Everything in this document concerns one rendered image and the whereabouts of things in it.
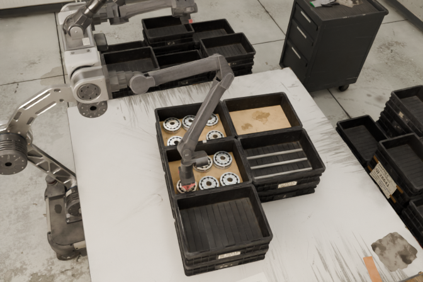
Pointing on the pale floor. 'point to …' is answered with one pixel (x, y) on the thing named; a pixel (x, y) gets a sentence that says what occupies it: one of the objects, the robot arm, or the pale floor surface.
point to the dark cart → (330, 38)
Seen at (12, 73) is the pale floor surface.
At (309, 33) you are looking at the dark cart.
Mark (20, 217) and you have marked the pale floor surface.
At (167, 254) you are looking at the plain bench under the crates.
